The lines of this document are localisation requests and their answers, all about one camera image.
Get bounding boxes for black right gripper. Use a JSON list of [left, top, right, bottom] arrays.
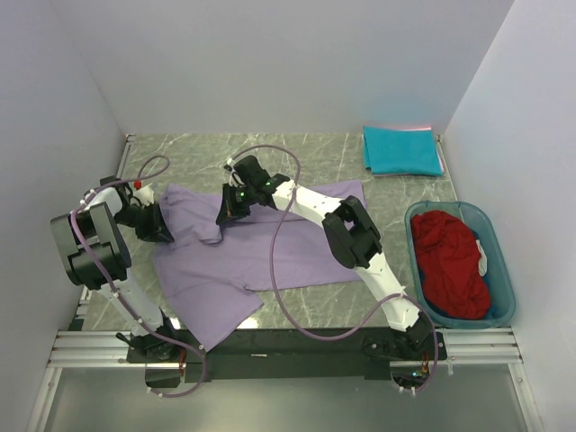
[[216, 184, 257, 227]]

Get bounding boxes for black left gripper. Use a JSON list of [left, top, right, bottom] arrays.
[[114, 200, 175, 243]]

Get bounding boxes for purple t-shirt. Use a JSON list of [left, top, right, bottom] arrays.
[[152, 184, 359, 351]]

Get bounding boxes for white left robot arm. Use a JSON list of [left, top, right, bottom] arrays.
[[50, 175, 182, 362]]

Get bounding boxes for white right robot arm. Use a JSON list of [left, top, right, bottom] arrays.
[[216, 155, 436, 359]]

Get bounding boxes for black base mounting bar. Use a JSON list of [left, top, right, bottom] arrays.
[[116, 327, 447, 388]]

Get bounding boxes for folded teal t-shirt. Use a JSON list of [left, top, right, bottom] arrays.
[[363, 126, 442, 176]]

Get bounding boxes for red t-shirt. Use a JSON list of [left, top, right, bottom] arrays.
[[410, 210, 491, 320]]

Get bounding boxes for white cloth in basket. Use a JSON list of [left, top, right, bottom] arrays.
[[475, 238, 488, 277]]

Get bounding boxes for blue plastic laundry basket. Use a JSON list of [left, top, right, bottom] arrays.
[[405, 201, 516, 329]]

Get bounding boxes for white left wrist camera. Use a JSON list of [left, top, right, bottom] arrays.
[[131, 180, 155, 207]]

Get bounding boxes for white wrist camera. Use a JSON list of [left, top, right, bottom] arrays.
[[131, 180, 155, 207], [223, 157, 245, 187]]

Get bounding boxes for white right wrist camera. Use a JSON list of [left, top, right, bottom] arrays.
[[223, 157, 245, 187]]

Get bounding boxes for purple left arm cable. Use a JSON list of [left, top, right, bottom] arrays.
[[70, 155, 211, 400]]

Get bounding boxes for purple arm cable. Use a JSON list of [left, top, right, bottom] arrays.
[[224, 144, 440, 397], [70, 155, 211, 400]]

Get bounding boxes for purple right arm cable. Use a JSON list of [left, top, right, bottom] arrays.
[[224, 144, 440, 397]]

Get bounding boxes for aluminium frame rail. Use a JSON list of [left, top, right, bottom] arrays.
[[47, 328, 523, 368]]

